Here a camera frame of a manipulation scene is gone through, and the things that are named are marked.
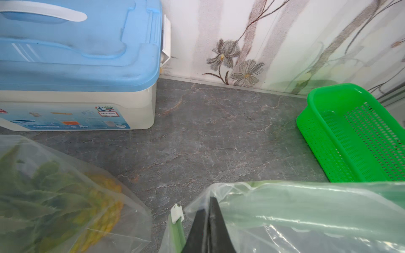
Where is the green plastic perforated basket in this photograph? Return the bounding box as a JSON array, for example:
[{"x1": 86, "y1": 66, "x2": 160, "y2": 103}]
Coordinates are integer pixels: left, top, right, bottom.
[{"x1": 296, "y1": 83, "x2": 405, "y2": 182}]

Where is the pineapple in middle bag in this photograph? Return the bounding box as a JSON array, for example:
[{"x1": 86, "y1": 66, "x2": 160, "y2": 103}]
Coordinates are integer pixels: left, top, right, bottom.
[{"x1": 1, "y1": 145, "x2": 123, "y2": 253}]

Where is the zip-top bag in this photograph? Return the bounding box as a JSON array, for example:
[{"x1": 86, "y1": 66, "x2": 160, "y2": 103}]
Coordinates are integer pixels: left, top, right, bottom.
[
  {"x1": 159, "y1": 181, "x2": 405, "y2": 253},
  {"x1": 1, "y1": 135, "x2": 152, "y2": 253}
]

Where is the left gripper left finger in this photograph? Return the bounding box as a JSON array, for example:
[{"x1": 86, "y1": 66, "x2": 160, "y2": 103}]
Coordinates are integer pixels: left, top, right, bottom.
[{"x1": 182, "y1": 199, "x2": 211, "y2": 253}]

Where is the blue lid storage box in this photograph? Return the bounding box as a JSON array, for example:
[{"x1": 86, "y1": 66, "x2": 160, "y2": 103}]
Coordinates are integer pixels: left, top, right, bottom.
[{"x1": 1, "y1": 0, "x2": 167, "y2": 131}]

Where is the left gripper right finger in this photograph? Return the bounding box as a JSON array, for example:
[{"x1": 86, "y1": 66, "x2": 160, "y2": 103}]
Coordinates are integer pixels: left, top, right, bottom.
[{"x1": 207, "y1": 197, "x2": 236, "y2": 253}]

